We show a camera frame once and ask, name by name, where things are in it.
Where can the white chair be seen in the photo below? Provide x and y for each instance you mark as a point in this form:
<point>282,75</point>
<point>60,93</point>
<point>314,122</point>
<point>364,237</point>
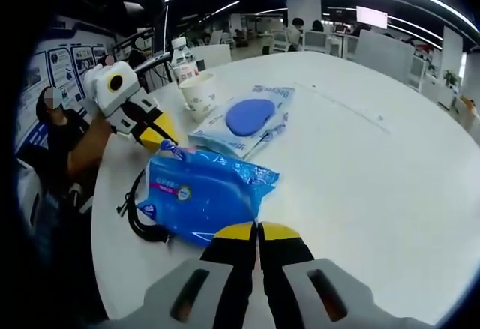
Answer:
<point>212,56</point>

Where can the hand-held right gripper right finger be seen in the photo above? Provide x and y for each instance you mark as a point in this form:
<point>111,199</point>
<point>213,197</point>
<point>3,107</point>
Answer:
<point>330,291</point>

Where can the blue tissue packet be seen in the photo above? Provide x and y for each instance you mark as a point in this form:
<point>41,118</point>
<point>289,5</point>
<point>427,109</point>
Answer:
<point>210,194</point>

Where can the clear plastic water bottle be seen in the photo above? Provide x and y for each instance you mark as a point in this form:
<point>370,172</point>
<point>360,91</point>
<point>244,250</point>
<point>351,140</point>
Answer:
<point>183,63</point>

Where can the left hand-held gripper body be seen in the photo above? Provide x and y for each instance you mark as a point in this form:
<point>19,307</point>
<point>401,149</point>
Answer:
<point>108,96</point>

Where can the white wet wipes packet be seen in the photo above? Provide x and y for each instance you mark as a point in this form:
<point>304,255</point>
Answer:
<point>262,119</point>

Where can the white paper cup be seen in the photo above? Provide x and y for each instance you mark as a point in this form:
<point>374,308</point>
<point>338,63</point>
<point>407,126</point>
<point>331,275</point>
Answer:
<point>198,96</point>

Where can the brown cardboard box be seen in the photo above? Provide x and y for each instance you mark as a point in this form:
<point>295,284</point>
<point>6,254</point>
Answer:
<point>468,103</point>

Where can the white desk partition panel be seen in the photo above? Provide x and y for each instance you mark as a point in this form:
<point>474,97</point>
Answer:
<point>384,53</point>

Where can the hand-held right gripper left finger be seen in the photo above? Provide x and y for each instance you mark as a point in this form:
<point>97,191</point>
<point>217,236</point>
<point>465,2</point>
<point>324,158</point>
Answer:
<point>195,291</point>

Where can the white wall display screen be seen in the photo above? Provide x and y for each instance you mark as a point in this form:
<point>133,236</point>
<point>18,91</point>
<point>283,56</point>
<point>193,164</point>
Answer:
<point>372,17</point>

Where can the green potted plant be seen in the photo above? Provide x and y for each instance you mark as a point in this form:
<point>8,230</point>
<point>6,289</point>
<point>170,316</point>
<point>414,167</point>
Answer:
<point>451,78</point>

